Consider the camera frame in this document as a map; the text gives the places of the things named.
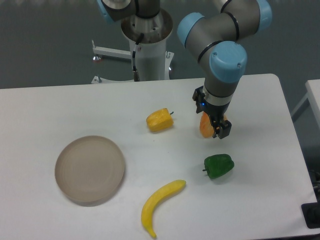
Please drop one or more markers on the orange bell pepper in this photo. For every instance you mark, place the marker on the orange bell pepper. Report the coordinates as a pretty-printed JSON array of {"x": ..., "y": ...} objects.
[{"x": 205, "y": 127}]

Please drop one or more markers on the black clamp device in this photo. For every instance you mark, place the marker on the black clamp device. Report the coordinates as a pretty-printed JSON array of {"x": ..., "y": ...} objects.
[{"x": 311, "y": 214}]

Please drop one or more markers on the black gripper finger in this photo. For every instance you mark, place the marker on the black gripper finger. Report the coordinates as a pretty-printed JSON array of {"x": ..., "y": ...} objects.
[
  {"x": 224, "y": 128},
  {"x": 216, "y": 128}
]

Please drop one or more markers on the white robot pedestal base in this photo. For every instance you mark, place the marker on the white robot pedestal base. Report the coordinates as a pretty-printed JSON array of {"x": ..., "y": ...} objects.
[{"x": 147, "y": 37}]

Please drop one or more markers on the green bell pepper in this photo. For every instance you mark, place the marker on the green bell pepper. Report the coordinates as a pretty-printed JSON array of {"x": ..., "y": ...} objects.
[{"x": 218, "y": 165}]

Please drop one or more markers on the beige round plate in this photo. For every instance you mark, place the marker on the beige round plate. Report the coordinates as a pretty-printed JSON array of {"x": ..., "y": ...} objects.
[{"x": 90, "y": 170}]

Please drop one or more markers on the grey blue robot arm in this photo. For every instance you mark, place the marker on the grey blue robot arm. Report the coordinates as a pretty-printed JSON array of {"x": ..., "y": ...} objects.
[{"x": 213, "y": 42}]

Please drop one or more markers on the yellow banana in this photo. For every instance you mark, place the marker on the yellow banana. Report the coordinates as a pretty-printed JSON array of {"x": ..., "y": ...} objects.
[{"x": 162, "y": 194}]

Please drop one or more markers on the white side table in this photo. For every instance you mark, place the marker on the white side table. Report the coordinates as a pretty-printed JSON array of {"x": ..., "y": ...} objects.
[{"x": 311, "y": 98}]

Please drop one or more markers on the yellow bell pepper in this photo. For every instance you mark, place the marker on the yellow bell pepper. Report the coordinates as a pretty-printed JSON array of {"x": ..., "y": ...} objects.
[{"x": 159, "y": 120}]

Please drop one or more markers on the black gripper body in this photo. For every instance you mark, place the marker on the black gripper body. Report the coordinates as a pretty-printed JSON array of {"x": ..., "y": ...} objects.
[{"x": 214, "y": 107}]

